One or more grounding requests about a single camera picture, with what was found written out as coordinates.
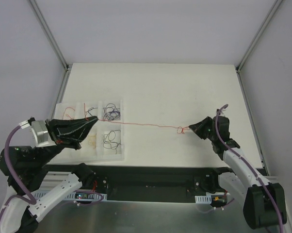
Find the black wire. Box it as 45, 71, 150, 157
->
102, 130, 123, 155

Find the white compartment tray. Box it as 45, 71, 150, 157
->
49, 99, 125, 165

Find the right white cable duct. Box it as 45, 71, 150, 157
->
195, 195, 212, 204

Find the purple wire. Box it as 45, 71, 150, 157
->
102, 103, 122, 122

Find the left white cable duct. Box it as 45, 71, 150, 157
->
33, 190, 107, 201

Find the yellow wire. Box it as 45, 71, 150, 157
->
87, 133, 98, 149

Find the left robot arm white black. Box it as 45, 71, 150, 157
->
0, 116, 98, 233

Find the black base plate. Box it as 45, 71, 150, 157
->
46, 164, 237, 201

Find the orange wire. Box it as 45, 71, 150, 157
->
83, 102, 193, 135
62, 106, 76, 121

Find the white cable duct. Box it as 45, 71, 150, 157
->
195, 195, 212, 204
33, 190, 107, 201

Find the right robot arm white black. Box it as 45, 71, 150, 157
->
189, 116, 287, 232

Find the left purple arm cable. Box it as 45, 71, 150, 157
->
0, 121, 105, 233

